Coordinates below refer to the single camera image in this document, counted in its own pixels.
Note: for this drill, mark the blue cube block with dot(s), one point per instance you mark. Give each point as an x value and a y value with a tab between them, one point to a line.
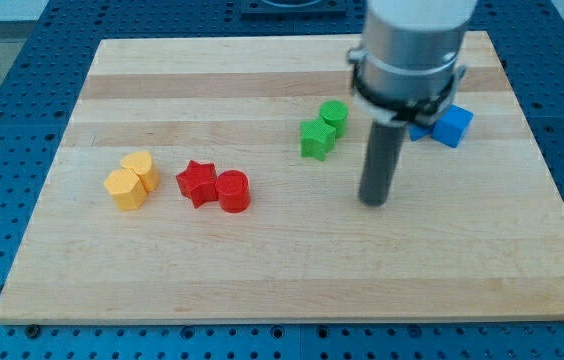
452	127

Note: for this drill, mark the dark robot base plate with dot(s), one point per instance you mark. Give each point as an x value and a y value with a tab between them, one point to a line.
260	8

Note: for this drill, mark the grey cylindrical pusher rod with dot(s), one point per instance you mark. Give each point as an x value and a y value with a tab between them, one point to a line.
381	159

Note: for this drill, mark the green star block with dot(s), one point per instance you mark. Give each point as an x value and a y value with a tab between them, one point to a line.
317	138

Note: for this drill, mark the wooden board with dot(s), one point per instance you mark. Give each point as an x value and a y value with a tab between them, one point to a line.
473	233

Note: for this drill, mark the blue block behind rod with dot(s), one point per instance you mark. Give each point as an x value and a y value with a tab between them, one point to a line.
417	132

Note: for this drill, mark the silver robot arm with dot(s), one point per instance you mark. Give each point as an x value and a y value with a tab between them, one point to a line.
404	71

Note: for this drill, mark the yellow hexagon block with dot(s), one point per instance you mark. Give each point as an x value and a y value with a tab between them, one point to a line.
126	189

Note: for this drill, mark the red cylinder block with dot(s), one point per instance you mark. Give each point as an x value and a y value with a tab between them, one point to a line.
233	191

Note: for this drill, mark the yellow heart block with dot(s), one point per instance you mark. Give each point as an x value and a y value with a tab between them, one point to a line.
144	166

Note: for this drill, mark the green cylinder block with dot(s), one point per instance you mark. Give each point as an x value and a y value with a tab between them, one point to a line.
335	113

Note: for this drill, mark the red star block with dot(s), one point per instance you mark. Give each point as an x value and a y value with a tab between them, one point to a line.
197	183

